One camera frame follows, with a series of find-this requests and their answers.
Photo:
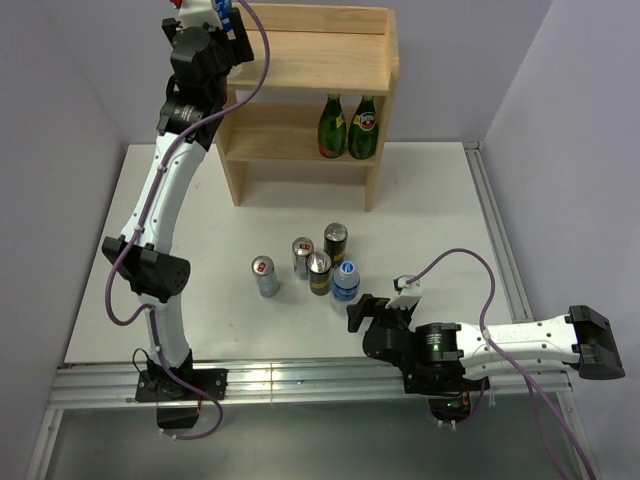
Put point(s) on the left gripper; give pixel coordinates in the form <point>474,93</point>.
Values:
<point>238,51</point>

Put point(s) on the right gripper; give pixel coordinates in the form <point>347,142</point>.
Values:
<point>376,307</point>

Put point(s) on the water bottle blue label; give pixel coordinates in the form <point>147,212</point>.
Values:
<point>223,40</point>
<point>345,285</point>

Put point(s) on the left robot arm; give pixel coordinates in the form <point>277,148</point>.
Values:
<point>195,99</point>

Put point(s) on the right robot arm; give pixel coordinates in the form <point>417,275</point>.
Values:
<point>438,359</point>

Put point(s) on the black can front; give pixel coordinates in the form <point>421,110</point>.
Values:
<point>319,266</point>

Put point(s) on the black can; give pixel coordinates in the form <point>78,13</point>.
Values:
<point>319,266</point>
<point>335,242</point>

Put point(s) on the black can rear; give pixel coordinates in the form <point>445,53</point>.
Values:
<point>335,242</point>

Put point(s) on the silver can middle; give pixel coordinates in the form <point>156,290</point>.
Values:
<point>302,248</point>

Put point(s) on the silver can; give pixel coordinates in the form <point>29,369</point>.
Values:
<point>264,273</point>
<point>302,248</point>

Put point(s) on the silver can front left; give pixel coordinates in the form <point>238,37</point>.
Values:
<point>264,273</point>

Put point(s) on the green glass bottle left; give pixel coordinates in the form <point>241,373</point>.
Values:
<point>332,132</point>

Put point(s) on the green glass bottle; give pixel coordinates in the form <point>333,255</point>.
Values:
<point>363,130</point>
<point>332,132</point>

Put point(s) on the green glass bottle right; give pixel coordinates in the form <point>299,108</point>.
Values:
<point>363,130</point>

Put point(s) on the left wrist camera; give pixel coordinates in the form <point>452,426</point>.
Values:
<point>197,13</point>

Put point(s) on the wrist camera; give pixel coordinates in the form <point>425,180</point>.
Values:
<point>197,13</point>
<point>408,292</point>

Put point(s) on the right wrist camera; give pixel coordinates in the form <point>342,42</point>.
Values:
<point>408,292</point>

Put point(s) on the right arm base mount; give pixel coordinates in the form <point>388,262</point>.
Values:
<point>452,398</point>

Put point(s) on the aluminium side rail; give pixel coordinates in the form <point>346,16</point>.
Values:
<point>512,283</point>

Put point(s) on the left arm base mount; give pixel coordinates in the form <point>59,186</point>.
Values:
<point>178,407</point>

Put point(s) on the aluminium front rail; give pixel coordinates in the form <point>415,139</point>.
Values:
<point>95,386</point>

